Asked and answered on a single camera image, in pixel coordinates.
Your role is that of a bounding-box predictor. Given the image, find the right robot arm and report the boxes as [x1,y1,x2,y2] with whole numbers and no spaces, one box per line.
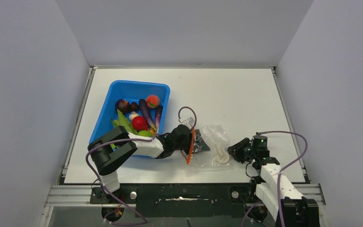
[227,131,320,227]

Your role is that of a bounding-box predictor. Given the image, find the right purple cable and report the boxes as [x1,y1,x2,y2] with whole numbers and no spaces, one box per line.
[256,131,309,227]

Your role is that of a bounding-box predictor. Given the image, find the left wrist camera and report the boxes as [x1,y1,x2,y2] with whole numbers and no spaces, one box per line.
[181,117,196,129]

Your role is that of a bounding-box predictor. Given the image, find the fake peach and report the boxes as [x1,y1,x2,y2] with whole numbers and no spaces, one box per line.
[146,95,160,109]

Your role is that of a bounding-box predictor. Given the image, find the white fake garlic piece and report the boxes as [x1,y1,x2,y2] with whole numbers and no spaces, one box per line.
[215,147,230,164]

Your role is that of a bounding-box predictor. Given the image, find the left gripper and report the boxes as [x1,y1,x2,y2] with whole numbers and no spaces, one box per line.
[173,129,209,155]

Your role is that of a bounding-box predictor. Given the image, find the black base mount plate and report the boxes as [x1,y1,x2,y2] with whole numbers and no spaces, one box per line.
[90,183,259,218]

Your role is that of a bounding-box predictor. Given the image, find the clear zip top bag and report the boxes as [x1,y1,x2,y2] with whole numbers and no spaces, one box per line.
[183,125,232,171]

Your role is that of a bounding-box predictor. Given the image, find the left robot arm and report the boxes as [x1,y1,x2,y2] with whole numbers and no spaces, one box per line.
[85,124,210,193]

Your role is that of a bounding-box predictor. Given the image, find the green fake bumpy vegetable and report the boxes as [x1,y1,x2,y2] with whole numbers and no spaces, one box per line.
[138,130,153,138]

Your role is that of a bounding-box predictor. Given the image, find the small fake white mushroom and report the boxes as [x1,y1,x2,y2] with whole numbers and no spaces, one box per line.
[129,111,139,121]

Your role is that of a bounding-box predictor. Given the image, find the green fake leafy vegetable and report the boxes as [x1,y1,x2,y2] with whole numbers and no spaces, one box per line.
[111,109,138,135]

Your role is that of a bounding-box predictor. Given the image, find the fake purple eggplant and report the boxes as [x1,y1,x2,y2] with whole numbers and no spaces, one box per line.
[155,105,163,132]
[138,99,156,131]

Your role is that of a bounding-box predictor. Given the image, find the fake dark plum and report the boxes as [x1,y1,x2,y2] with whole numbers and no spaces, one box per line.
[115,99,130,114]

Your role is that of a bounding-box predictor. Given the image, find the blue plastic bin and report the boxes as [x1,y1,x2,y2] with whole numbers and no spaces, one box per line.
[89,80,173,159]

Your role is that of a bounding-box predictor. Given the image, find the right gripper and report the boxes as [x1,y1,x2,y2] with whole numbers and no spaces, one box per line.
[225,138,257,164]

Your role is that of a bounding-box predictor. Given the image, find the orange fake corn piece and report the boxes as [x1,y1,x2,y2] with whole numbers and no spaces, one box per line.
[148,128,156,136]

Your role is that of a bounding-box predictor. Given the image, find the small dark fake fig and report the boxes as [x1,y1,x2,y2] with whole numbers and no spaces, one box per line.
[129,102,139,113]

